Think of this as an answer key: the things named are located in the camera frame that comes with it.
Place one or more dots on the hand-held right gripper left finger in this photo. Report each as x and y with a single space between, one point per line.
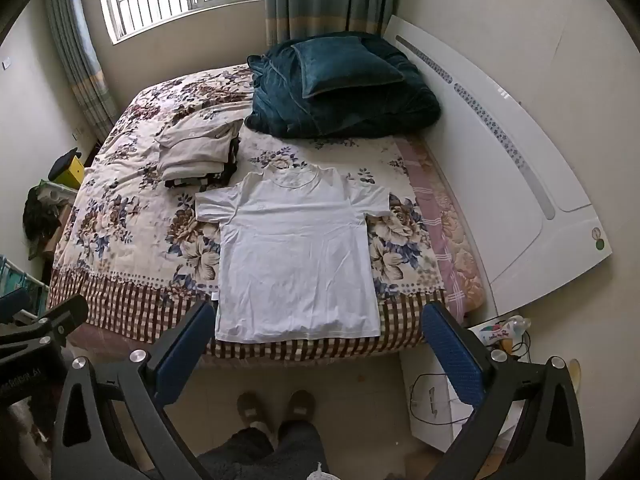
185 350

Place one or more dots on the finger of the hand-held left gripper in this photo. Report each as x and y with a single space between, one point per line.
12 302
60 317

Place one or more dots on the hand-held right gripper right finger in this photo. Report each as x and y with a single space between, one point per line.
450 355

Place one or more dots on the white t-shirt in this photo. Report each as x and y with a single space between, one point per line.
295 260

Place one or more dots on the dark clothes pile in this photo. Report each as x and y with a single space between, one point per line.
40 215

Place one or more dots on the blue drying rack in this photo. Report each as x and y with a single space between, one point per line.
20 272

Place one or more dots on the colourful small packet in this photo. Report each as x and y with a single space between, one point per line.
492 335

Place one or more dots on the clear plastic bottle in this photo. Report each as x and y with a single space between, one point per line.
511 327

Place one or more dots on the white nightstand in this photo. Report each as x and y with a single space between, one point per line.
440 427

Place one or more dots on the brown slipper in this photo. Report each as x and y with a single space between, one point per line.
300 407
254 410

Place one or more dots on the white plastic basket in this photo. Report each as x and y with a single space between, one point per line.
60 192

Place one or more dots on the floral bedspread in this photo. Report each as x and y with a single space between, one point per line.
125 210

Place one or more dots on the beige round object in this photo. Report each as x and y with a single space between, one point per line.
575 377

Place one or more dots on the yellow box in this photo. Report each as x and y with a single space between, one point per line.
74 172

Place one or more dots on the person's right leg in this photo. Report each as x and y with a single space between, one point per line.
297 450

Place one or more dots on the white headboard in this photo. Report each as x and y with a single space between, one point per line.
500 185

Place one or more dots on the beige folded garment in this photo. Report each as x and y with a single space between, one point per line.
195 145

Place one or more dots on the teal duvet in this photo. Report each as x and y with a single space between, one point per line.
350 110

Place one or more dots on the teal pillow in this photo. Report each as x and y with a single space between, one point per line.
345 65

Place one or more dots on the wall socket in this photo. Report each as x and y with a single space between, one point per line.
77 135

